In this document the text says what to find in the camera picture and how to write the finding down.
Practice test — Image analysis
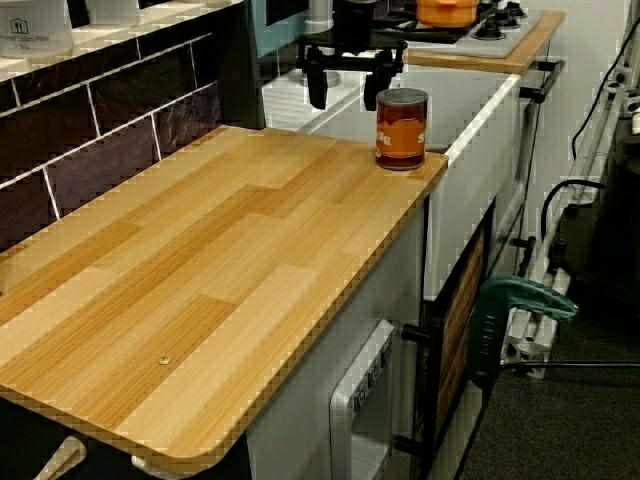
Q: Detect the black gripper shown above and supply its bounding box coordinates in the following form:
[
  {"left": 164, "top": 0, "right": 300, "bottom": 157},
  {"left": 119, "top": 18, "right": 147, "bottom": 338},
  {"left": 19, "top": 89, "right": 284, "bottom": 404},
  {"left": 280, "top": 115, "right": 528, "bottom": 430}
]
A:
[{"left": 295, "top": 0, "right": 408, "bottom": 109}]

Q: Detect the orange brown soup can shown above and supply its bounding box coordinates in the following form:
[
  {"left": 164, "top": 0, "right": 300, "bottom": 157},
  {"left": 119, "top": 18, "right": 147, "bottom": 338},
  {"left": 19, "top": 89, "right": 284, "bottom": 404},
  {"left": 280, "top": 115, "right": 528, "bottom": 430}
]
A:
[{"left": 375, "top": 87, "right": 430, "bottom": 172}]

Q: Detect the white toy sink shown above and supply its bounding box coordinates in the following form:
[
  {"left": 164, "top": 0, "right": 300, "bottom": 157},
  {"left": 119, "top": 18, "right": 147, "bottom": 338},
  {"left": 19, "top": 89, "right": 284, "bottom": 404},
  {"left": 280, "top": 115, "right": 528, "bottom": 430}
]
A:
[{"left": 261, "top": 65, "right": 527, "bottom": 304}]

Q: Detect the teal plastic box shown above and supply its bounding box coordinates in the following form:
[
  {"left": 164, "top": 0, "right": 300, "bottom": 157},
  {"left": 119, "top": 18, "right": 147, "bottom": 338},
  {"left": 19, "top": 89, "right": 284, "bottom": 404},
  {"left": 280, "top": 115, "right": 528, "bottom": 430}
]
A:
[{"left": 249, "top": 0, "right": 312, "bottom": 57}]

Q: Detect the orange toy pot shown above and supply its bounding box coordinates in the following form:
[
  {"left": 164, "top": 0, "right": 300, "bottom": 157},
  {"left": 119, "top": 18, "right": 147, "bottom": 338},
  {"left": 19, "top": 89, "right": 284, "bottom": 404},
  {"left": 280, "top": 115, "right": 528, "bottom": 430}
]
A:
[{"left": 415, "top": 0, "right": 480, "bottom": 28}]

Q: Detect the white toy stove top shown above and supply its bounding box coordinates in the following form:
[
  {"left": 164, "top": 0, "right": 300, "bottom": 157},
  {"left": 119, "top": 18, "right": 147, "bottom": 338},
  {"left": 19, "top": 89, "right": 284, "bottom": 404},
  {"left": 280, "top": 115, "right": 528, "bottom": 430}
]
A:
[{"left": 370, "top": 6, "right": 545, "bottom": 59}]

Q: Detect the white plain plastic tub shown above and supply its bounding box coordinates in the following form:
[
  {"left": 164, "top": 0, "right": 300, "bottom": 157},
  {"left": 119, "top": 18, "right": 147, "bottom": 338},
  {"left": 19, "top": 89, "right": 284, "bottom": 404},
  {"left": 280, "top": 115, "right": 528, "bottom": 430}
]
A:
[{"left": 83, "top": 0, "right": 142, "bottom": 27}]

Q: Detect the wood panel cabinet door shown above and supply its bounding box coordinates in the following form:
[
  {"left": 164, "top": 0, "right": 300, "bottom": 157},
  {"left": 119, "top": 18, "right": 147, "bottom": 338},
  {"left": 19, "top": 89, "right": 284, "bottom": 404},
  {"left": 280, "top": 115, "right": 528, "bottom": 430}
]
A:
[{"left": 432, "top": 197, "right": 497, "bottom": 441}]

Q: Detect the white toy kitchen cabinet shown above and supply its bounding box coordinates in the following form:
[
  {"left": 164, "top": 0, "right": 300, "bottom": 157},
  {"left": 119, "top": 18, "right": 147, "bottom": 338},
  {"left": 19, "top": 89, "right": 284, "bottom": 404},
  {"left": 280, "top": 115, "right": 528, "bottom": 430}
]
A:
[{"left": 243, "top": 44, "right": 553, "bottom": 480}]

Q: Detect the grey toy dishwasher door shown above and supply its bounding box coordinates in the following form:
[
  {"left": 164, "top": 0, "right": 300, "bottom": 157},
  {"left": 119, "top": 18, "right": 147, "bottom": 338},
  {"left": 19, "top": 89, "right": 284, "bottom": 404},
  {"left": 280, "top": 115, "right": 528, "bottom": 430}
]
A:
[{"left": 327, "top": 318, "right": 397, "bottom": 480}]

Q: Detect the white printed plastic tub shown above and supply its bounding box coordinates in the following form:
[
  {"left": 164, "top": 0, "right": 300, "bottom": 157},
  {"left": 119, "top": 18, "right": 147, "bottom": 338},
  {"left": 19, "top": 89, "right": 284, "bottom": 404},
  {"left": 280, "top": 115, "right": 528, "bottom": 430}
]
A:
[{"left": 0, "top": 0, "right": 74, "bottom": 58}]

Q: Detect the white peg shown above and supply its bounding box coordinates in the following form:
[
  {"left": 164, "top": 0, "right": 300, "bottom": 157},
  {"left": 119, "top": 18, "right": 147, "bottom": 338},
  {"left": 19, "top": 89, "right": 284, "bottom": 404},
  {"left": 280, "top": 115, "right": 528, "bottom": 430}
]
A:
[{"left": 28, "top": 434, "right": 89, "bottom": 480}]

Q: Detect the dark upright post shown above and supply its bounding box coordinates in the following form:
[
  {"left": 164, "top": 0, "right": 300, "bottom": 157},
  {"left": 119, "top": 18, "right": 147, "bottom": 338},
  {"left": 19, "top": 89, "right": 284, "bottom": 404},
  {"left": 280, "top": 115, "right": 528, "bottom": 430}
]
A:
[{"left": 209, "top": 0, "right": 267, "bottom": 132}]

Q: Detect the black oven handle bar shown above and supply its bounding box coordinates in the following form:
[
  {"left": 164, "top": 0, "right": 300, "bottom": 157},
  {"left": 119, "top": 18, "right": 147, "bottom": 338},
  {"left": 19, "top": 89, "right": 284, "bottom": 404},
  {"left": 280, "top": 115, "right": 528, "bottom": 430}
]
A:
[{"left": 518, "top": 58, "right": 567, "bottom": 105}]

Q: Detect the thick black cable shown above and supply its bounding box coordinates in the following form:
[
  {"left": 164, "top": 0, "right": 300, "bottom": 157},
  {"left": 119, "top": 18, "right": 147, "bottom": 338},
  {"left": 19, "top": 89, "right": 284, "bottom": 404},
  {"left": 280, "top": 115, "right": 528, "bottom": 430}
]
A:
[{"left": 541, "top": 178, "right": 607, "bottom": 242}]

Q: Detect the thin black cable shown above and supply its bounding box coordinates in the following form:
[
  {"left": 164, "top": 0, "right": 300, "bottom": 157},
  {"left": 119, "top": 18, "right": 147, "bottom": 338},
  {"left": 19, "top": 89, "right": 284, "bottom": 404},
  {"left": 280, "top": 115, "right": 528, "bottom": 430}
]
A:
[{"left": 570, "top": 47, "right": 640, "bottom": 162}]

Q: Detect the black cabinet door handle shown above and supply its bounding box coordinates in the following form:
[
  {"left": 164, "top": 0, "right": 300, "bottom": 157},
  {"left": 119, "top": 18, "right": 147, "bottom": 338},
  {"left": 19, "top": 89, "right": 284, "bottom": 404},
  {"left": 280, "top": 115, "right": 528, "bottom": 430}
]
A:
[
  {"left": 393, "top": 433, "right": 428, "bottom": 457},
  {"left": 401, "top": 321, "right": 443, "bottom": 352}
]

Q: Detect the aluminium frame rail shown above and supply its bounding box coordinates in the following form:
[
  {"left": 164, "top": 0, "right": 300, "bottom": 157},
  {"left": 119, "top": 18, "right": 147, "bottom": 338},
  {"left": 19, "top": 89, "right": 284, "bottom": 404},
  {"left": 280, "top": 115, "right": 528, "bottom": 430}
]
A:
[{"left": 500, "top": 29, "right": 640, "bottom": 379}]

